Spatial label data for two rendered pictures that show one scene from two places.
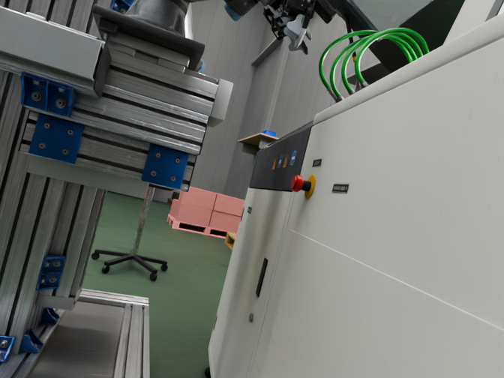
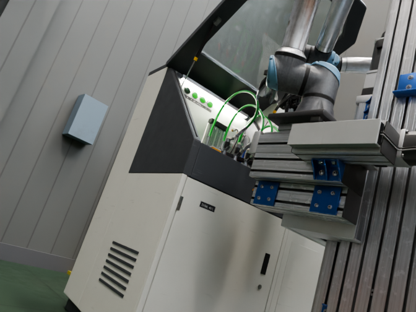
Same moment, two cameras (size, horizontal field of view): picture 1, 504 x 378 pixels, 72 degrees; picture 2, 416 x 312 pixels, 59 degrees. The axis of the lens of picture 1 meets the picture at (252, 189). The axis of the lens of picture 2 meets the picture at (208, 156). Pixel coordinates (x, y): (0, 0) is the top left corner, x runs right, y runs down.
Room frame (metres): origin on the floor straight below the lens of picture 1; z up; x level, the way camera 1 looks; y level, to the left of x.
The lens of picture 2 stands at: (2.03, 1.44, 0.51)
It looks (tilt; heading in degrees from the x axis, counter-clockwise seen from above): 14 degrees up; 247
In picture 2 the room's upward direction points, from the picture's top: 18 degrees clockwise
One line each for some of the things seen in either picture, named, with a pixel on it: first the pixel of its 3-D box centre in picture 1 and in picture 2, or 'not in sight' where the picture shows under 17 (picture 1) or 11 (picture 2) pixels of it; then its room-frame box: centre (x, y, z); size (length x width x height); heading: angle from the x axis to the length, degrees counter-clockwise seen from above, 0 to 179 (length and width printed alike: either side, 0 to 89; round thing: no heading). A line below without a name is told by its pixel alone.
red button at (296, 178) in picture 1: (301, 184); not in sight; (0.73, -0.10, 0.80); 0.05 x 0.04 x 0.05; 10
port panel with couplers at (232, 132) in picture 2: not in sight; (234, 146); (1.03, -0.60, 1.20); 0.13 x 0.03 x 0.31; 10
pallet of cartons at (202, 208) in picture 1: (206, 211); not in sight; (5.93, 0.65, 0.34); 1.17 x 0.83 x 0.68; 106
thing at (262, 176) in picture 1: (277, 166); (244, 184); (1.18, -0.06, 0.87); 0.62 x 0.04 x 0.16; 10
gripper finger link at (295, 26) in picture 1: (295, 28); not in sight; (1.03, -0.01, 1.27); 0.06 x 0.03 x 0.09; 100
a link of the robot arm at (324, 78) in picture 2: not in sight; (320, 83); (1.28, 0.45, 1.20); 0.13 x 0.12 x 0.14; 151
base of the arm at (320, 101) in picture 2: not in sight; (314, 112); (1.28, 0.45, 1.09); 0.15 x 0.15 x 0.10
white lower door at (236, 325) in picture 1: (241, 288); (220, 273); (1.18, -0.05, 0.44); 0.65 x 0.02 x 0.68; 10
